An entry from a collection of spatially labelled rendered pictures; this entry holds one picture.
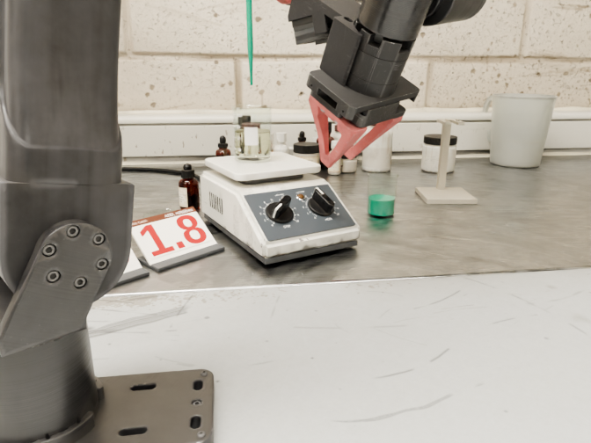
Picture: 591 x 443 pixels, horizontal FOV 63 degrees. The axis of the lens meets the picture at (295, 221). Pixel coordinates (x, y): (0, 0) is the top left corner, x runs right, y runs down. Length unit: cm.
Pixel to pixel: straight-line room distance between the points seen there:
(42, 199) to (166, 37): 89
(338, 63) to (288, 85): 66
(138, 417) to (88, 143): 16
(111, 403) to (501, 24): 116
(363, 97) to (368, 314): 20
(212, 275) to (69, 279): 27
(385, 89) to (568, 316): 26
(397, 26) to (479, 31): 83
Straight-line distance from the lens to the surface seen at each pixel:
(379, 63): 46
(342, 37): 47
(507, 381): 38
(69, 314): 27
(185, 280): 51
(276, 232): 53
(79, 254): 26
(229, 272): 52
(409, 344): 40
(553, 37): 137
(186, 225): 59
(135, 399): 34
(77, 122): 26
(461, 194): 84
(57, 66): 26
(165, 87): 112
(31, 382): 29
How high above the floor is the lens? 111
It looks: 18 degrees down
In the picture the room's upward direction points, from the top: straight up
